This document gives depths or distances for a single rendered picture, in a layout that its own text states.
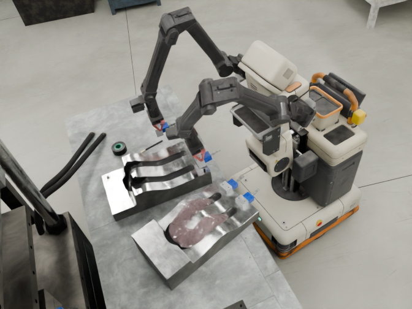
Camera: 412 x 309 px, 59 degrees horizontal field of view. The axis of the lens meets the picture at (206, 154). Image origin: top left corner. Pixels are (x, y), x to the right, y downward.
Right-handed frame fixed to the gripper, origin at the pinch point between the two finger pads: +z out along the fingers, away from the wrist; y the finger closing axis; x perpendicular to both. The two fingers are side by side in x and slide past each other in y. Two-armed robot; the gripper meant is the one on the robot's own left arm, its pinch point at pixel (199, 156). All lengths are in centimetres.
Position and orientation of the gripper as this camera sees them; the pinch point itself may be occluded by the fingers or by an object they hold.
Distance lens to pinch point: 175.9
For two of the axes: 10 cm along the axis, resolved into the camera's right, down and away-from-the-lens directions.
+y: 3.6, 5.6, -7.5
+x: 8.9, -4.5, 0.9
